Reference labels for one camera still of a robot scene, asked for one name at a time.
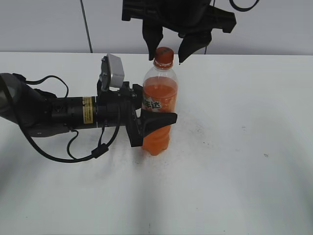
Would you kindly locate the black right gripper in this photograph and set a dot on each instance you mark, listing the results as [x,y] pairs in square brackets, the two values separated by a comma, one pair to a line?
[195,17]

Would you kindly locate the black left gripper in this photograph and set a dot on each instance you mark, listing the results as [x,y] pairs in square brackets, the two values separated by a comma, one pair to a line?
[118,108]

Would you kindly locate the orange bottle cap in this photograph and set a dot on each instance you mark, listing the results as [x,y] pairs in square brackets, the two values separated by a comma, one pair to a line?
[164,55]

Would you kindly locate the orange soda plastic bottle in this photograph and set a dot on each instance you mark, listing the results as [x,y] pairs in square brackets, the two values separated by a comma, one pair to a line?
[160,88]

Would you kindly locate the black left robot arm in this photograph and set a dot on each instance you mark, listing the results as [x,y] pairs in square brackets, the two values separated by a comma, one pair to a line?
[43,114]

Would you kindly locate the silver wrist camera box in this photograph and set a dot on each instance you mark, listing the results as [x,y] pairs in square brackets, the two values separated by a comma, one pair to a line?
[112,72]

